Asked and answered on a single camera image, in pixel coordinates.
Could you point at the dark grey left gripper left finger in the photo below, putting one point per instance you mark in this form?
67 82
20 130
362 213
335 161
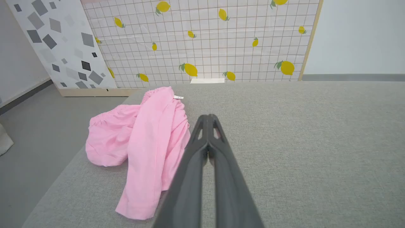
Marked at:
186 190

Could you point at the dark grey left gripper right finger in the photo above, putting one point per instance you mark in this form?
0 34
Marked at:
232 190

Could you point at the pink garment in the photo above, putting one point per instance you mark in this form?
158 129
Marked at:
145 142

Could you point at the grey fabric sofa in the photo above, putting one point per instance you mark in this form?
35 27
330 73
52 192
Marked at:
300 152

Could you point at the lemon print grid panel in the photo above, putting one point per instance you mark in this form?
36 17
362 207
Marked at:
208 41

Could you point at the white cushion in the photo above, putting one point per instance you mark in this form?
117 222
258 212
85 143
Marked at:
3 141

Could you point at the white panel with grey shapes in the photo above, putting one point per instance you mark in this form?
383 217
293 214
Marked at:
60 41

